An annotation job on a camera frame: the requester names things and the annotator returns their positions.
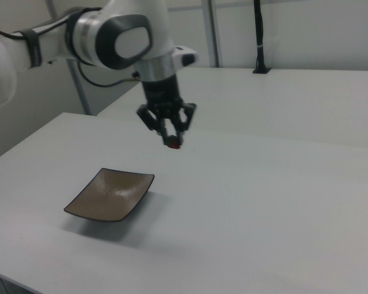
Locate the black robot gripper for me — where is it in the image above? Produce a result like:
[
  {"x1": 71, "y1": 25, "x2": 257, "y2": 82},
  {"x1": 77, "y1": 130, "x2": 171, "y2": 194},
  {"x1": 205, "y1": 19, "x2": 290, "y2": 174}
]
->
[{"x1": 136, "y1": 74, "x2": 197, "y2": 149}]

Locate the square brown ceramic plate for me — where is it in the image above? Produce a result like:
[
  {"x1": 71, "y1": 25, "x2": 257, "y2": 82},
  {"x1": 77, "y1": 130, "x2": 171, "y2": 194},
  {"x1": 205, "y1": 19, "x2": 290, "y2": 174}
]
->
[{"x1": 63, "y1": 167, "x2": 156, "y2": 223}]

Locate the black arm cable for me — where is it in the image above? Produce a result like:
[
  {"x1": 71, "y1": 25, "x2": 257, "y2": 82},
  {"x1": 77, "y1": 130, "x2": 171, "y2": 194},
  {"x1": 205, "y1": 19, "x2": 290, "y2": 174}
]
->
[{"x1": 0, "y1": 18, "x2": 142, "y2": 88}]

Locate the grey partition post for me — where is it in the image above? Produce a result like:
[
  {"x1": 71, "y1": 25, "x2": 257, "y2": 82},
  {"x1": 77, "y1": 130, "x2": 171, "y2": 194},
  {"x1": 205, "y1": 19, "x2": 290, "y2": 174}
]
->
[
  {"x1": 202, "y1": 0, "x2": 222, "y2": 68},
  {"x1": 45, "y1": 0, "x2": 92, "y2": 116}
]

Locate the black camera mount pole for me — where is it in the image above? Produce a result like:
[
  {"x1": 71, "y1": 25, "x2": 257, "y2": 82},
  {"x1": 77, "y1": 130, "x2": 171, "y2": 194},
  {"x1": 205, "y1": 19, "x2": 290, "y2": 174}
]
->
[{"x1": 252, "y1": 0, "x2": 272, "y2": 75}]

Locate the black velcro strap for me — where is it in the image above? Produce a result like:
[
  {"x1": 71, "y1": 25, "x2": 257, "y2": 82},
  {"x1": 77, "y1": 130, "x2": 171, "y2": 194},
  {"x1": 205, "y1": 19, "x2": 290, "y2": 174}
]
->
[{"x1": 20, "y1": 28, "x2": 43, "y2": 69}]

